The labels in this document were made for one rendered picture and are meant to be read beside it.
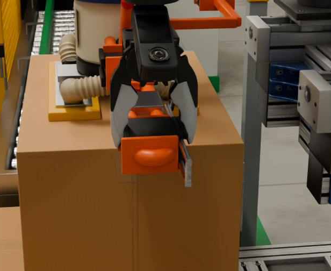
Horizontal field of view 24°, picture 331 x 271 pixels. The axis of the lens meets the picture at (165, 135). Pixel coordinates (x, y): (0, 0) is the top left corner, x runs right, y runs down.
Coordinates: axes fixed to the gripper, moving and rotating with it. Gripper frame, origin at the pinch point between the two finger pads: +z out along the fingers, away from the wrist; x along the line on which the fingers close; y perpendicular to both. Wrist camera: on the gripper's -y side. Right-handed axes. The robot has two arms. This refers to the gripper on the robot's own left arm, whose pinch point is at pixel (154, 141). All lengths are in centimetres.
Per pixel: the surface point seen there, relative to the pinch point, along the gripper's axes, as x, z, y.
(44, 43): 19, 43, 216
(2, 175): 29, 47, 95
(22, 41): 29, 48, 238
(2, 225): 29, 53, 79
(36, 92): 18, 13, 61
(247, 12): -49, 18, 152
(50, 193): 15.1, 20.9, 29.4
